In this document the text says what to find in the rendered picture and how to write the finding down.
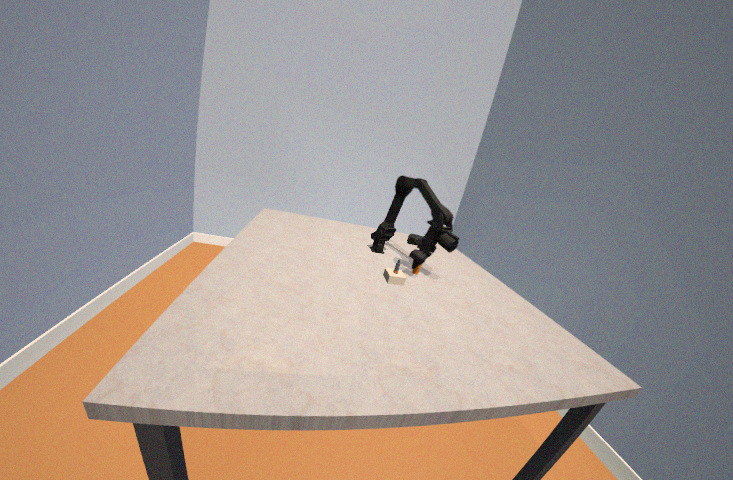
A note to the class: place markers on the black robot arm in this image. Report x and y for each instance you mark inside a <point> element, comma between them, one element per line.
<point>436,232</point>

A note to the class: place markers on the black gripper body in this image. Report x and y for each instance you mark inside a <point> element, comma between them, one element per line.
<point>427,247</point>

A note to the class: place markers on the cream block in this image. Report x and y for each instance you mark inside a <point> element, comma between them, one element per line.
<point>392,278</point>

